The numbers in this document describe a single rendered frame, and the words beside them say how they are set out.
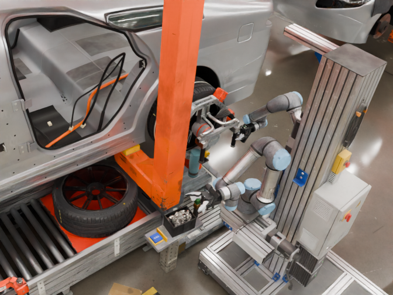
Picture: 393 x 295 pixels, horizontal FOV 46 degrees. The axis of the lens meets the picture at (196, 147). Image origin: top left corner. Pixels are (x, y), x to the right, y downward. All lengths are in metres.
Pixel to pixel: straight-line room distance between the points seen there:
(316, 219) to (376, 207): 1.90
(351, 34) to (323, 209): 3.18
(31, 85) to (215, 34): 1.55
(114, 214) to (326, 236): 1.52
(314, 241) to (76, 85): 2.21
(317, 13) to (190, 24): 3.20
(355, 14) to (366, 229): 2.41
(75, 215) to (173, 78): 1.35
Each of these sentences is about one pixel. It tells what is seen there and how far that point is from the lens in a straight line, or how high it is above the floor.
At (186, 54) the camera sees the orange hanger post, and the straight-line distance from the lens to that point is 2.68.
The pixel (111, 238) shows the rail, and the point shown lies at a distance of 3.50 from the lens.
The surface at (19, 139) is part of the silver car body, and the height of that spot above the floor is 1.21.
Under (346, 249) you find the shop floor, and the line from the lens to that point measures 4.34.
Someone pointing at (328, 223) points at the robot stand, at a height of 1.08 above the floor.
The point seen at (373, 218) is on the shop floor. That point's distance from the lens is 4.72.
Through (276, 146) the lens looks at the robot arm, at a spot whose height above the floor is 1.46.
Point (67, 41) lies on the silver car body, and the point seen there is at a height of 1.04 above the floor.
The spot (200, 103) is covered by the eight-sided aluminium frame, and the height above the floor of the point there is 1.12.
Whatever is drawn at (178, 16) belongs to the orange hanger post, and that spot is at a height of 2.08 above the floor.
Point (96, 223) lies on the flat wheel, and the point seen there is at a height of 0.46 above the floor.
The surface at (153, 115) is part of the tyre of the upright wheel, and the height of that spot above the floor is 0.96.
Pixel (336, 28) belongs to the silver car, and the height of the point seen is 0.92.
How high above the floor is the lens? 3.17
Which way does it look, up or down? 41 degrees down
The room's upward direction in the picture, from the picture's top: 8 degrees clockwise
